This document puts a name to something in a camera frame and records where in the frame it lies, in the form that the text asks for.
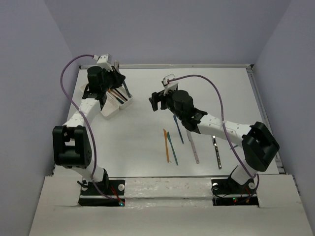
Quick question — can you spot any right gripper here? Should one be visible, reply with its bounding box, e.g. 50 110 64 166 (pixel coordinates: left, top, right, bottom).
149 87 184 120

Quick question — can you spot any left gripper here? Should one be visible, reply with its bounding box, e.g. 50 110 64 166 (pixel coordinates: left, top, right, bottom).
101 66 126 92

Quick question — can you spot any black spoon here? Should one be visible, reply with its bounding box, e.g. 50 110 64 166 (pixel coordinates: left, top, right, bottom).
115 89 128 101

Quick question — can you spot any steel spoon teal handle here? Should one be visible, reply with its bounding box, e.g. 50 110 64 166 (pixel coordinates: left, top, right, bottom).
123 81 131 98

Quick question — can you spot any copper spoon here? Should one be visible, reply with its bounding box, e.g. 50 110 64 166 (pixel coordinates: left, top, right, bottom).
111 89 127 101

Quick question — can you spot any gold spoon teal handle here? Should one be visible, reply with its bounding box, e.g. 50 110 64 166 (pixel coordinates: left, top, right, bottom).
114 95 125 104

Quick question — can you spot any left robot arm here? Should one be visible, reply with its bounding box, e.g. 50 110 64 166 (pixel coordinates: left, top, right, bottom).
52 61 126 194

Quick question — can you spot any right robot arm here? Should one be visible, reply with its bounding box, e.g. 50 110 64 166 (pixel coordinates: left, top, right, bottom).
149 90 280 193

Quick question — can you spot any white container right compartment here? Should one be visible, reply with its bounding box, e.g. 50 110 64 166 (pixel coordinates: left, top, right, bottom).
107 86 133 110

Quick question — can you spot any white container compartment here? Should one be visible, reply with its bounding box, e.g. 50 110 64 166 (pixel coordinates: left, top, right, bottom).
76 92 119 122
107 86 133 110

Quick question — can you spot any blue plastic knife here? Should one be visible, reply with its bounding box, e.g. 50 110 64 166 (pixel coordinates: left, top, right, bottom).
173 115 184 144

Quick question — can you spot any orange plastic knife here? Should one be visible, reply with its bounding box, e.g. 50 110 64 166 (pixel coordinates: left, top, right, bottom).
163 129 169 163

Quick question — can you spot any white container left compartment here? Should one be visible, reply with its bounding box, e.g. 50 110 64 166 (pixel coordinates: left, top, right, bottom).
76 92 119 122

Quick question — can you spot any teal plastic knife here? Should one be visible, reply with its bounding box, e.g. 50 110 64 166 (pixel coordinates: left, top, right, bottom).
167 132 179 166

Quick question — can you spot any white front cover board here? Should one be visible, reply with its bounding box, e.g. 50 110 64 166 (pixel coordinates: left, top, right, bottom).
30 175 313 236

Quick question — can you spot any aluminium rail back edge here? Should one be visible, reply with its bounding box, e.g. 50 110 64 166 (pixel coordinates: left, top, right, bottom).
78 63 254 70

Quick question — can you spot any aluminium rail edge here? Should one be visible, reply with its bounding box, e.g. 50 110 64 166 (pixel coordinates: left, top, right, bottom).
246 68 287 175
78 63 254 70

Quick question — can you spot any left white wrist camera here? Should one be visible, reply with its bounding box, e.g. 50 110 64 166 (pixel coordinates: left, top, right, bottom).
96 54 111 70

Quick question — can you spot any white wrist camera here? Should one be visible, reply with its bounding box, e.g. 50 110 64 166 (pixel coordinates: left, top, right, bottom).
96 54 111 70
162 74 178 96

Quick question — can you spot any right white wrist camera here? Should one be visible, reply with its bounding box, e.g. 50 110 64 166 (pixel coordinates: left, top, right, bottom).
162 74 178 96

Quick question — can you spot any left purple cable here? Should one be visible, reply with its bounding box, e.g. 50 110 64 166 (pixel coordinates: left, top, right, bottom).
60 54 124 206

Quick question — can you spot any purple cable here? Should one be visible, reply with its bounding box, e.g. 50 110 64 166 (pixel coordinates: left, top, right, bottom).
167 74 259 205
60 54 124 206

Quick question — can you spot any steel knife pink handle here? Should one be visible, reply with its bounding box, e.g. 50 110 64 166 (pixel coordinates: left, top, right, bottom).
187 130 199 164

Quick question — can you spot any steel knife dark handle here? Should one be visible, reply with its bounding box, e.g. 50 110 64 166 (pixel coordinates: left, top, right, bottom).
212 136 222 170

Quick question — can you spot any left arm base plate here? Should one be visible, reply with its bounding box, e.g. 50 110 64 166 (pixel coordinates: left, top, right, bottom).
77 179 126 207

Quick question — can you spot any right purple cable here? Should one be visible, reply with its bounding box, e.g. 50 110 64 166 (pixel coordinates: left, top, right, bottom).
167 74 259 205

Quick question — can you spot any aluminium rail right edge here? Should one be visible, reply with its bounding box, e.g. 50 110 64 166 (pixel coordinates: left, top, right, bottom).
246 68 287 175

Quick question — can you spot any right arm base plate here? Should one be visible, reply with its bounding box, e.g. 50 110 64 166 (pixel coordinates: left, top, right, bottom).
211 177 259 206

